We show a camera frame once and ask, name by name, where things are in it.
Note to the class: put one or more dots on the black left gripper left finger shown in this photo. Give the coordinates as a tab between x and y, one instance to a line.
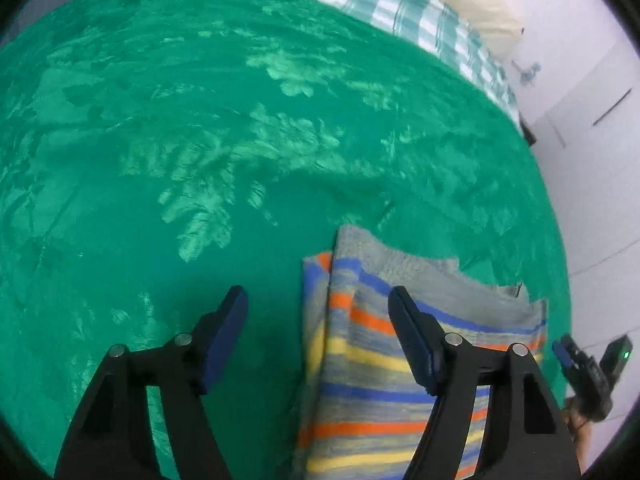
110	436

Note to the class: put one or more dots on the person right hand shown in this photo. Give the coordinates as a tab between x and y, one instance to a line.
580	428

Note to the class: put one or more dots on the striped knit sweater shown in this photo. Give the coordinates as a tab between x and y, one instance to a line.
362	411

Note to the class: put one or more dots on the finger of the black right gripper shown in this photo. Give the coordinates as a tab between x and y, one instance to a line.
572	347
562	354

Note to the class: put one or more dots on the green floral bedspread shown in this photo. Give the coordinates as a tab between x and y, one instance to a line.
156	152

